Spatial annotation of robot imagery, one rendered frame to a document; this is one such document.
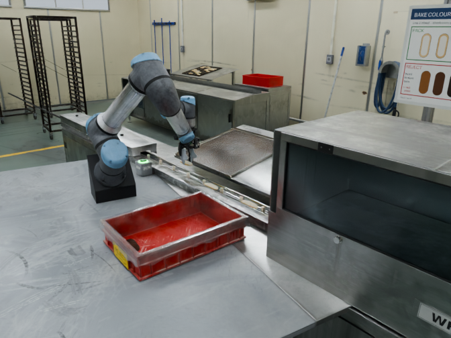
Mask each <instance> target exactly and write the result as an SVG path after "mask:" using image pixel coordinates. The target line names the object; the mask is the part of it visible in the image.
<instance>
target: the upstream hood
mask: <svg viewBox="0 0 451 338"><path fill-rule="evenodd" d="M88 118H90V116H88V115H85V114H84V113H81V112H80V113H69V114H64V115H60V120H61V122H63V123H65V124H67V125H69V126H71V127H73V128H75V129H77V130H79V131H81V132H83V133H85V134H87V130H86V127H85V124H86V122H87V119H88ZM118 137H119V139H120V141H121V142H123V143H124V144H125V145H126V146H127V148H128V155H130V156H132V157H133V156H139V155H140V152H145V151H148V150H150V153H151V152H154V153H156V154H157V151H156V146H157V143H155V142H152V141H150V140H148V139H146V138H143V137H140V136H138V135H136V134H133V133H130V132H128V131H126V130H123V129H121V131H120V132H119V133H118Z"/></svg>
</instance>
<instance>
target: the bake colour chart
mask: <svg viewBox="0 0 451 338"><path fill-rule="evenodd" d="M394 102H396V103H405V104H410V105H418V106H423V107H432V108H437V109H445V110H451V4H439V5H410V6H409V13H408V18H407V26H406V30H405V38H404V43H403V50H402V55H401V62H400V67H399V74H398V79H397V87H396V91H395V99H394Z"/></svg>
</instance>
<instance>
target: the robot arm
mask: <svg viewBox="0 0 451 338"><path fill-rule="evenodd" d="M131 67H132V69H133V70H132V71H131V72H130V74H129V76H128V81H129V82H128V83H127V85H126V86H125V87H124V88H123V90H122V91H121V92H120V94H119V95H118V96H117V97H116V99H115V100H114V102H112V104H111V105H110V106H109V108H108V109H107V110H106V112H104V113H96V114H94V115H93V116H91V117H90V118H88V119H87V122H86V124H85V127H86V130H87V134H88V135H89V137H90V139H91V141H92V143H93V145H94V148H95V150H96V152H97V154H98V156H99V159H100V161H98V162H97V163H96V165H95V169H94V175H95V178H96V180H97V181H98V182H99V183H100V184H102V185H103V186H108V187H113V186H117V185H119V184H121V183H122V182H123V181H124V180H125V178H126V174H127V170H126V162H127V160H128V148H127V146H126V145H125V144H124V143H123V142H121V141H120V139H119V137H118V133H119V132H120V131H121V124H122V123H123V122H124V121H125V120H126V118H127V117H128V116H129V114H130V113H131V112H132V111H133V110H134V109H135V108H136V106H137V105H138V104H139V102H140V101H141V100H142V99H143V98H144V97H145V96H146V95H147V97H148V98H149V100H150V101H151V102H152V104H153V105H154V106H155V107H156V108H157V109H158V111H159V112H160V115H161V117H163V118H164V119H167V120H168V122H169V123H170V125H171V126H172V128H173V129H174V131H175V133H176V134H175V135H174V140H180V143H179V146H178V151H179V156H180V158H181V161H182V163H183V164H184V165H185V160H188V156H187V155H186V150H188V152H189V161H190V162H192V161H193V158H196V157H197V155H196V153H195V152H194V149H197V148H199V145H198V141H199V138H197V137H195V131H196V130H197V128H196V127H195V98H194V97H193V96H182V97H181V99H180V100H179V96H178V94H177V90H176V88H175V85H174V83H173V81H172V79H171V77H170V76H169V74H168V72H167V70H166V69H165V67H164V64H163V63H162V60H161V59H160V58H159V56H158V55H157V54H155V53H153V52H145V53H142V54H139V55H137V56H136V57H134V58H133V59H132V61H131ZM184 148H186V149H184Z"/></svg>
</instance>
